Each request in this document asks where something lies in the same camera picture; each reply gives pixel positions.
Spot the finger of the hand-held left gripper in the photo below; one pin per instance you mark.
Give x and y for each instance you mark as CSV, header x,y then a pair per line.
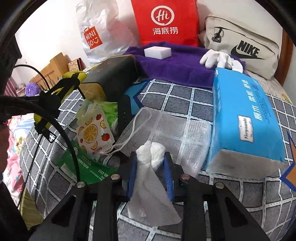
x,y
48,100

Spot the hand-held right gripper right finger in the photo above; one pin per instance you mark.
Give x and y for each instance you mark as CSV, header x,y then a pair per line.
x,y
168,176

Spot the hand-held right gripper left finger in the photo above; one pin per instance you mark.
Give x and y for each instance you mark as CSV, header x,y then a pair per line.
x,y
133,171

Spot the white tissue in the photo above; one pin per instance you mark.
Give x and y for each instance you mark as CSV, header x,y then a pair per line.
x,y
148,185

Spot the clear plastic packet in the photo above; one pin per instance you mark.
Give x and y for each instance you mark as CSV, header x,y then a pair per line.
x,y
175,134

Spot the fruit print wipe pouch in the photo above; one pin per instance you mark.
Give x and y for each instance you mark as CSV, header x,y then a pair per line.
x,y
92,134

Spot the green and white packet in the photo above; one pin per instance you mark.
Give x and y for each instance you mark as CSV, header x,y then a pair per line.
x,y
111,113

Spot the purple plush toy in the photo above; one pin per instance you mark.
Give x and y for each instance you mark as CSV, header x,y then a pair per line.
x,y
32,89

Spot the cardboard box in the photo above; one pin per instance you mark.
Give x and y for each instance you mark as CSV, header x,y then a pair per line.
x,y
59,62
42,77

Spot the dark green paper packet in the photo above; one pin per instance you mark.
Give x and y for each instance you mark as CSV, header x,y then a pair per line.
x,y
92,169

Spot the small printed box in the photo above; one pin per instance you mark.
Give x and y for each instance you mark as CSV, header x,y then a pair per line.
x,y
74,64

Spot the black box with gold trim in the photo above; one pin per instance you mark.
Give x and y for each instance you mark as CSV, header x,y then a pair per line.
x,y
111,74

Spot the cartoon print pink blanket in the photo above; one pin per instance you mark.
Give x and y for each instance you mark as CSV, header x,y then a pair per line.
x,y
16,162

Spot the grey checkered bedsheet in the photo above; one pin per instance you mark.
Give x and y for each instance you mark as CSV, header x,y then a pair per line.
x,y
185,97

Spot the blue tissue pack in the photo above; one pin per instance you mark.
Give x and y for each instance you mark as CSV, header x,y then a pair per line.
x,y
240,111

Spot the white plastic shopping bag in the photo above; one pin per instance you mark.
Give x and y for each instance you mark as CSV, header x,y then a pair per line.
x,y
104,18

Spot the purple towel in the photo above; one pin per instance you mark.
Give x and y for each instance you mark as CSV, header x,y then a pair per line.
x,y
173,67

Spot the white sponge block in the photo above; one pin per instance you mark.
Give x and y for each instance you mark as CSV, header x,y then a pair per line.
x,y
157,52

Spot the white cotton glove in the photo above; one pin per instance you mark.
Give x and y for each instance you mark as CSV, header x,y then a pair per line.
x,y
217,59

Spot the red paper bag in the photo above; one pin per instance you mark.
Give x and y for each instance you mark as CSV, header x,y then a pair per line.
x,y
166,14

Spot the beige bag with black logo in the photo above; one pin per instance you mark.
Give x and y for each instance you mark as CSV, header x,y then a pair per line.
x,y
240,34

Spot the wooden headboard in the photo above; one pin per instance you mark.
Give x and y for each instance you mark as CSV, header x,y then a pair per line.
x,y
286,53

